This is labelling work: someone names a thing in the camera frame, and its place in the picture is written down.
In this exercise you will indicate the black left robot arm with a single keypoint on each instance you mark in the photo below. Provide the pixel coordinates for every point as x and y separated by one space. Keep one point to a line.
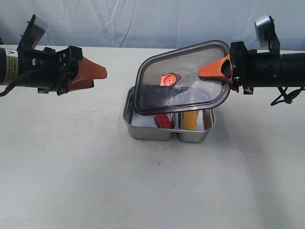
17 69

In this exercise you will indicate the stainless steel lunch box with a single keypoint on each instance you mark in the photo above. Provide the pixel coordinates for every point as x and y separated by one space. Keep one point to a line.
146 128

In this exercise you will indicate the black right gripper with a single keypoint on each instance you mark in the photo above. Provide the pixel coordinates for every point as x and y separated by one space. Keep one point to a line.
231 68

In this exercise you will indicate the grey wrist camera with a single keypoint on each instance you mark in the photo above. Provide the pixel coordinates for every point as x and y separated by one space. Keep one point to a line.
263 28
33 33

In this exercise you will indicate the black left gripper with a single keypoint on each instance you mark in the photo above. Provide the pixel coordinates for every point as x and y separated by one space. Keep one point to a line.
56 68

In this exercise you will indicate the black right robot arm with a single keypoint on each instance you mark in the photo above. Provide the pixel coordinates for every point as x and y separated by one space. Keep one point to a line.
250 69

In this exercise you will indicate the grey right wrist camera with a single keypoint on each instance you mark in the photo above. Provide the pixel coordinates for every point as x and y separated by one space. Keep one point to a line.
263 28

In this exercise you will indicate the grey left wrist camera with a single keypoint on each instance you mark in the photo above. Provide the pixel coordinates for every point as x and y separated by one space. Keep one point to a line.
33 33

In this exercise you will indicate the yellow toy cheese slice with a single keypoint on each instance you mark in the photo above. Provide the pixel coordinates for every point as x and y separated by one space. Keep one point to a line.
190 120

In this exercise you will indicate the red toy sausage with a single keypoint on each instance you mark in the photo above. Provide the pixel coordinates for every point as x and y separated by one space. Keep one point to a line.
163 121

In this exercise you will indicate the dark transparent box lid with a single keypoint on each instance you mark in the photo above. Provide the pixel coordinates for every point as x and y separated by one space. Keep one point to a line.
169 82

